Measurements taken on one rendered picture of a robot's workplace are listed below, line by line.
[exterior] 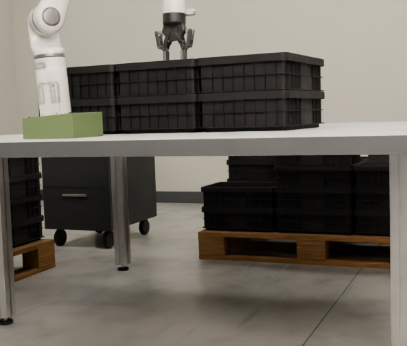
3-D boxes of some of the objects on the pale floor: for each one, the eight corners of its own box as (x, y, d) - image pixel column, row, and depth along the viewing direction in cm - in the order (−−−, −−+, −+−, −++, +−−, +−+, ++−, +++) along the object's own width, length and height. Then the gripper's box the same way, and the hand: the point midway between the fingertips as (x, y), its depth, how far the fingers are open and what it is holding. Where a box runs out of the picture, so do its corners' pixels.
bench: (410, 462, 149) (408, 134, 143) (-144, 378, 209) (-161, 145, 204) (447, 285, 297) (447, 119, 291) (117, 265, 357) (110, 128, 351)
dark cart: (110, 251, 396) (103, 91, 389) (43, 248, 413) (36, 95, 405) (157, 233, 453) (152, 93, 446) (97, 230, 470) (91, 96, 463)
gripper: (148, 12, 228) (149, 62, 229) (189, 8, 221) (190, 60, 222) (159, 15, 234) (160, 64, 236) (200, 11, 228) (200, 62, 229)
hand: (175, 58), depth 229 cm, fingers open, 5 cm apart
